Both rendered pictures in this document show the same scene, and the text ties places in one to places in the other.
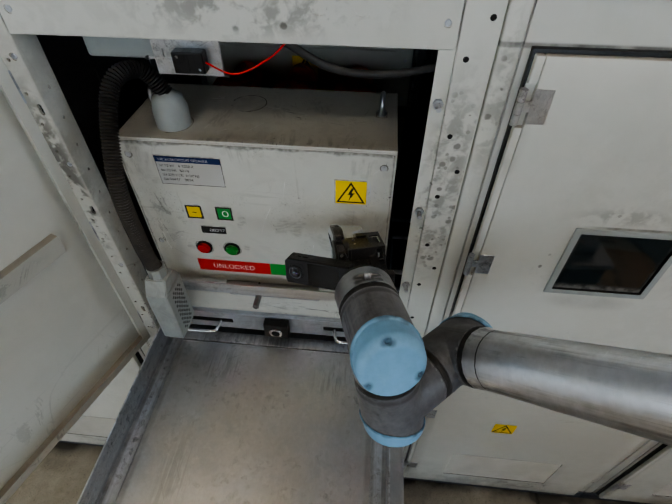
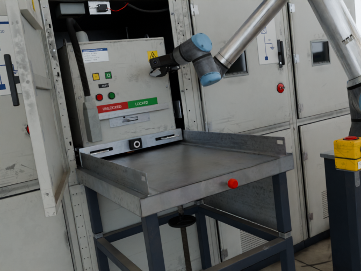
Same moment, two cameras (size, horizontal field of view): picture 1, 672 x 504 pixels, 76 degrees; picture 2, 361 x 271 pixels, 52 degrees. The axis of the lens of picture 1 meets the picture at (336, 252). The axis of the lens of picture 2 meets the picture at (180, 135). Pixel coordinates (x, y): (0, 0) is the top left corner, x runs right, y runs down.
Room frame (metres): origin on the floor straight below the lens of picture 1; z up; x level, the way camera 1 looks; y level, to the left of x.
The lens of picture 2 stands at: (-0.97, 1.01, 1.15)
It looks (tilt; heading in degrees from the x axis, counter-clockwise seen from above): 8 degrees down; 324
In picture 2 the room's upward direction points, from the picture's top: 8 degrees counter-clockwise
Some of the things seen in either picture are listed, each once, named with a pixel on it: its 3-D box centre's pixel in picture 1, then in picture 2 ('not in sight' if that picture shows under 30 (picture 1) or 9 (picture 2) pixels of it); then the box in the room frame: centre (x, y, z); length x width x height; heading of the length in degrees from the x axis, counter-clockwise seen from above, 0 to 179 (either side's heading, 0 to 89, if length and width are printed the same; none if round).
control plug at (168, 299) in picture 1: (170, 299); (91, 121); (0.59, 0.36, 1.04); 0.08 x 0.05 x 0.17; 174
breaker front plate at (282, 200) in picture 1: (266, 249); (125, 91); (0.64, 0.14, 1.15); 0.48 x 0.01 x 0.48; 84
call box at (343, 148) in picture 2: not in sight; (352, 153); (-0.31, -0.14, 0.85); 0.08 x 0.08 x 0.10; 84
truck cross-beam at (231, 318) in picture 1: (279, 316); (132, 143); (0.65, 0.14, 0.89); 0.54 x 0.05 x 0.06; 84
